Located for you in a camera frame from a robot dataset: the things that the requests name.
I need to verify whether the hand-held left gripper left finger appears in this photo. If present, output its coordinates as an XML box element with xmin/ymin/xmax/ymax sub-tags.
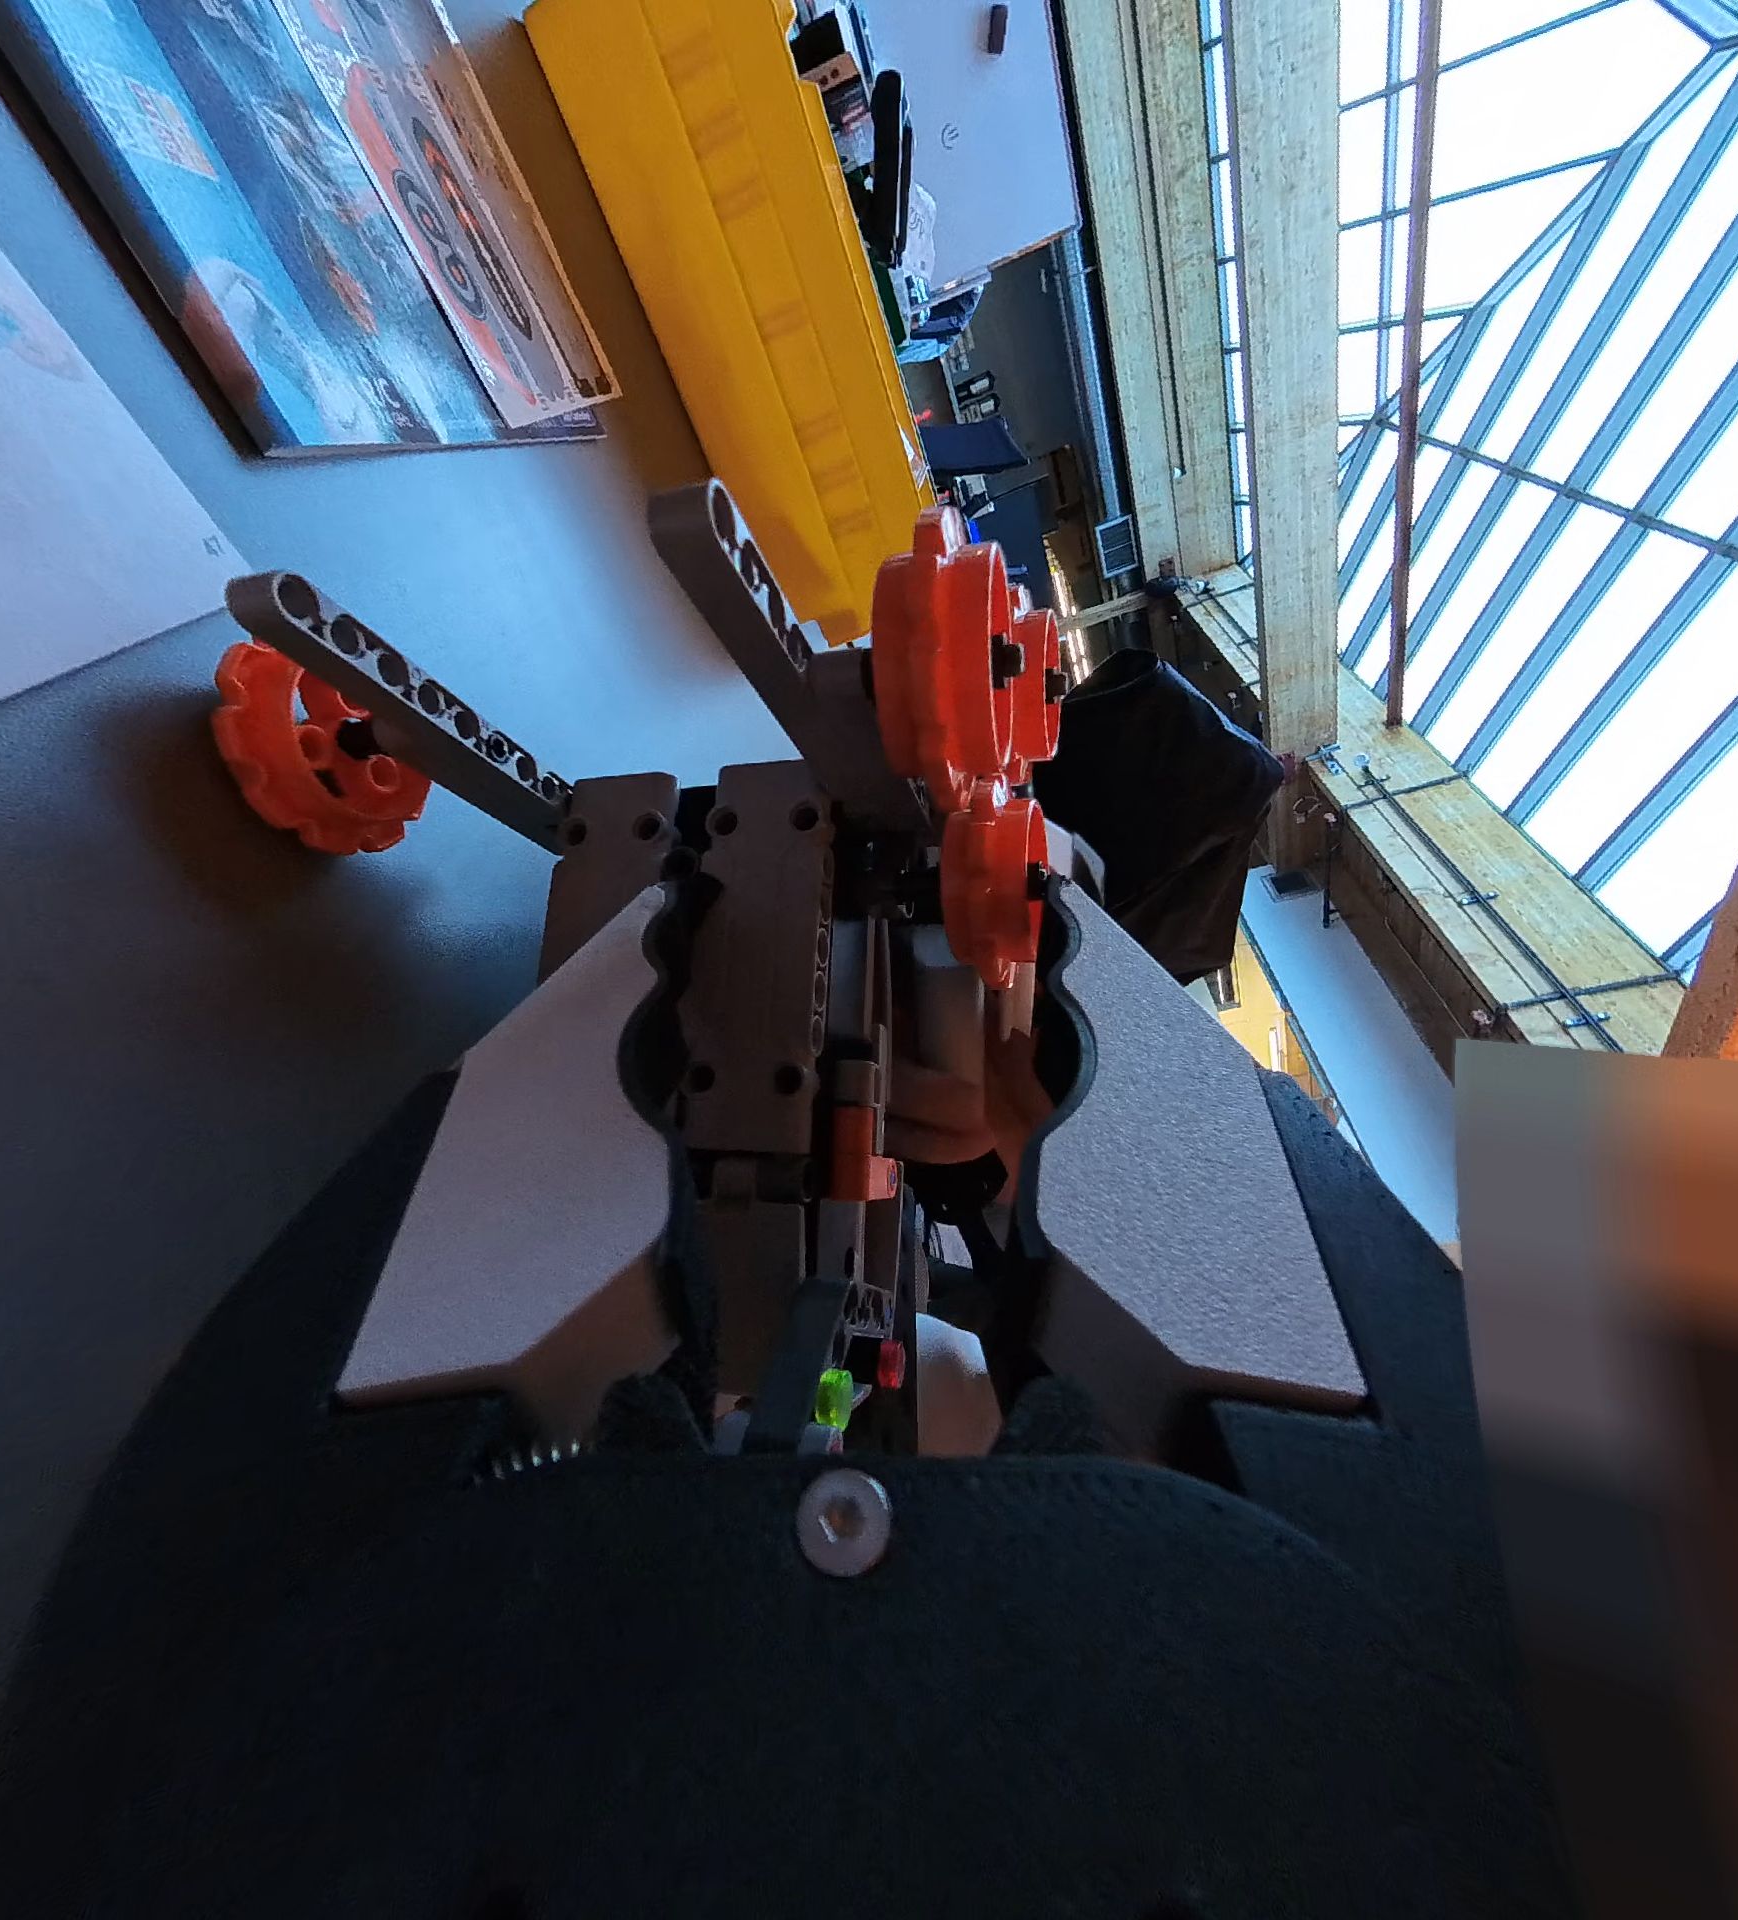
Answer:
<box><xmin>336</xmin><ymin>885</ymin><xmax>709</xmax><ymax>1445</ymax></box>

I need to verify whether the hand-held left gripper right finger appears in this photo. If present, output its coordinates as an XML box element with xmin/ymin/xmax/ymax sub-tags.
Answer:
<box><xmin>1014</xmin><ymin>878</ymin><xmax>1370</xmax><ymax>1445</ymax></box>

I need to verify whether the grey orange brick robot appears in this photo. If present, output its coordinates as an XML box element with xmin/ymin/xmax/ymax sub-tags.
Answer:
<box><xmin>208</xmin><ymin>481</ymin><xmax>1110</xmax><ymax>1457</ymax></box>

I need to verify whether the blue robot kit manual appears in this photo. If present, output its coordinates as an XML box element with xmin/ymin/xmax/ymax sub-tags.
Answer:
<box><xmin>0</xmin><ymin>0</ymin><xmax>608</xmax><ymax>459</ymax></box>

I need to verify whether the yellow plastic bin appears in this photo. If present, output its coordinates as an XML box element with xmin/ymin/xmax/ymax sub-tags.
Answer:
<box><xmin>524</xmin><ymin>0</ymin><xmax>940</xmax><ymax>646</ymax></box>

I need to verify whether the whiteboard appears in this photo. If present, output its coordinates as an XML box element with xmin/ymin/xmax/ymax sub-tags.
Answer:
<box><xmin>868</xmin><ymin>0</ymin><xmax>1082</xmax><ymax>295</ymax></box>

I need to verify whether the grey desk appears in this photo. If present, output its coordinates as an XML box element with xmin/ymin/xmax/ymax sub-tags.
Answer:
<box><xmin>0</xmin><ymin>0</ymin><xmax>884</xmax><ymax>1879</ymax></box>

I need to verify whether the white instruction booklet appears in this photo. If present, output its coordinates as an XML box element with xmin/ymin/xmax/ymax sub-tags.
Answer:
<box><xmin>0</xmin><ymin>134</ymin><xmax>249</xmax><ymax>736</ymax></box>

